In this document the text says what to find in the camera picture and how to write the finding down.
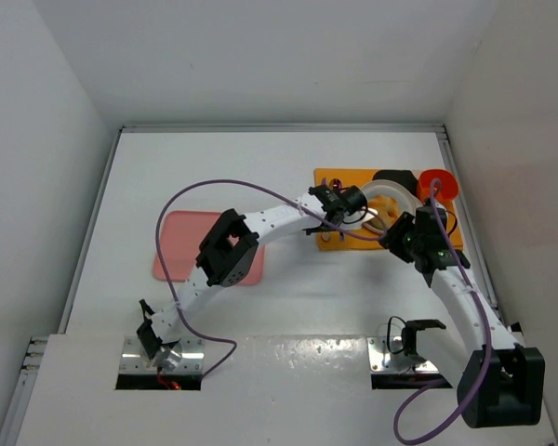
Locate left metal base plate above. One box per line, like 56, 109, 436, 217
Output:
118, 336, 204, 375

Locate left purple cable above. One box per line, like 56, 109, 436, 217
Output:
154, 179, 387, 380

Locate pink plastic tray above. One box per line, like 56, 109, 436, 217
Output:
153, 210, 265, 286

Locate white plastic plate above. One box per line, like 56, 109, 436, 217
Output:
362, 180, 420, 228

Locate golden knotted bread roll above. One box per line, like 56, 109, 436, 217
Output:
364, 195, 401, 233

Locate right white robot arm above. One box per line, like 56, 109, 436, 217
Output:
380, 206, 545, 428

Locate purple metallic spoon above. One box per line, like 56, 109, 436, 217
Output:
320, 177, 343, 243

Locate orange placemat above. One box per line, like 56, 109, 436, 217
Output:
314, 168, 463, 252

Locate metal base plate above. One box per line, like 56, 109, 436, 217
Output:
118, 336, 204, 375
366, 335, 439, 375

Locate aluminium table frame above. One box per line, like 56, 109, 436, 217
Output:
0, 123, 525, 446

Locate orange plastic cup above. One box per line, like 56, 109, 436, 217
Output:
416, 169, 459, 203

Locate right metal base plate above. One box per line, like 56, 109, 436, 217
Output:
366, 335, 439, 375

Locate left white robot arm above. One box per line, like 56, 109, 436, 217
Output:
137, 180, 367, 369

